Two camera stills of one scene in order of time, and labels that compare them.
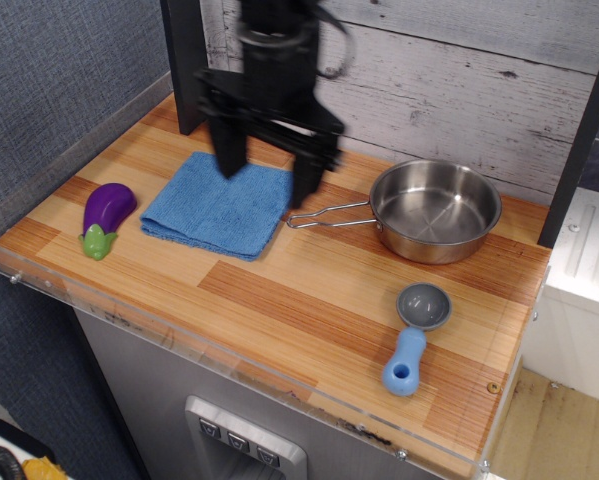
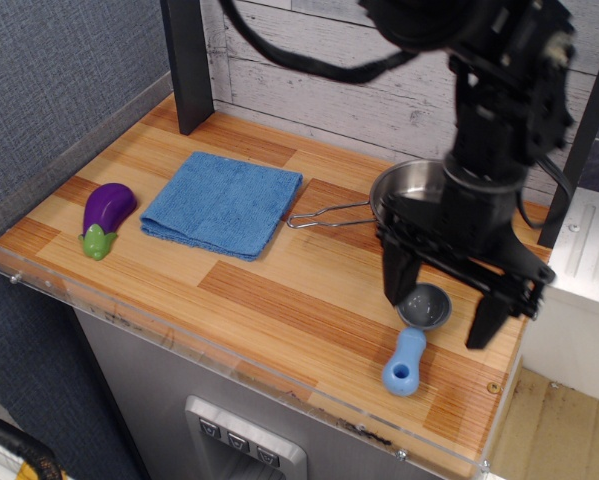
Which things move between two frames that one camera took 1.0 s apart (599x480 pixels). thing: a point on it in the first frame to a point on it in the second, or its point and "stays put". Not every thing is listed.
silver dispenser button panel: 226,445 stays put
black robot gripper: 276,83 to 470,227
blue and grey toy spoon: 420,307 stays put
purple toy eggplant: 108,206 stays put
